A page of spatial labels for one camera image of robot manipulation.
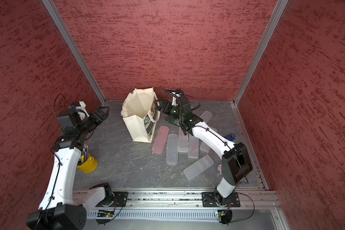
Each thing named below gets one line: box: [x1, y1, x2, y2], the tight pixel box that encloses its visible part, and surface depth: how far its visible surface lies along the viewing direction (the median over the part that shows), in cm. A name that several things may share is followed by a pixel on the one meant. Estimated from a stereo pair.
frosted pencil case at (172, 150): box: [166, 133, 179, 165], surface depth 94 cm
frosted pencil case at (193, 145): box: [187, 133, 200, 159], surface depth 94 cm
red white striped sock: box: [217, 163, 223, 175], surface depth 85 cm
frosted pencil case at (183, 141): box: [178, 126, 189, 152], surface depth 97 cm
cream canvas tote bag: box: [120, 87, 161, 144], surface depth 94 cm
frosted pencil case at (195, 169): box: [183, 154, 215, 181], surface depth 86 cm
